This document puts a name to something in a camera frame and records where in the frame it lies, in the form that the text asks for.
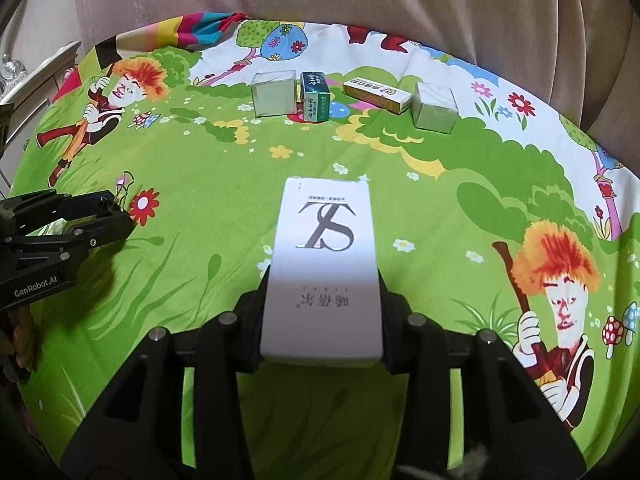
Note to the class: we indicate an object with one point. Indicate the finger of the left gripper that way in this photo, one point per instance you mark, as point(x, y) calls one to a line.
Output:
point(96, 232)
point(32, 210)

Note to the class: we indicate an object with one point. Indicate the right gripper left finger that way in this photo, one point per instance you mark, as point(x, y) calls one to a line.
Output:
point(172, 410)

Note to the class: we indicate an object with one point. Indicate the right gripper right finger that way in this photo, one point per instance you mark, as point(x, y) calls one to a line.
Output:
point(504, 412)

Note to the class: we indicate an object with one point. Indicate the white box letter S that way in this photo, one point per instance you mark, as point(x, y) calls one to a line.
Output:
point(323, 300)

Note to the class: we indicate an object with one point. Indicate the small silver white box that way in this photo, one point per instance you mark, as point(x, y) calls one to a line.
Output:
point(274, 93)

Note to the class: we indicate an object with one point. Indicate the green medicine box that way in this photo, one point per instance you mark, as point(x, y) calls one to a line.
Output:
point(316, 97)

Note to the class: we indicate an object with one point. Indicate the kraft orange box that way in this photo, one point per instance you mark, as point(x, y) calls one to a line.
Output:
point(381, 95)

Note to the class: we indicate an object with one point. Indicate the small silver cube box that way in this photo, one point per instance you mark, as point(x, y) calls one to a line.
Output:
point(434, 108)

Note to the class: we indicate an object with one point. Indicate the right hand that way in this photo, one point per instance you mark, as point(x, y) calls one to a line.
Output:
point(18, 337)

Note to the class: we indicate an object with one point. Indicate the cream cabinet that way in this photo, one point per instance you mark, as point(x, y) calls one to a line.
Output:
point(30, 100)

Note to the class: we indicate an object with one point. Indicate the colourful cartoon tablecloth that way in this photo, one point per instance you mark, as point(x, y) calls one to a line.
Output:
point(202, 177)

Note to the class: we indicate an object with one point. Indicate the beige curtain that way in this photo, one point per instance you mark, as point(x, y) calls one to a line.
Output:
point(581, 56)

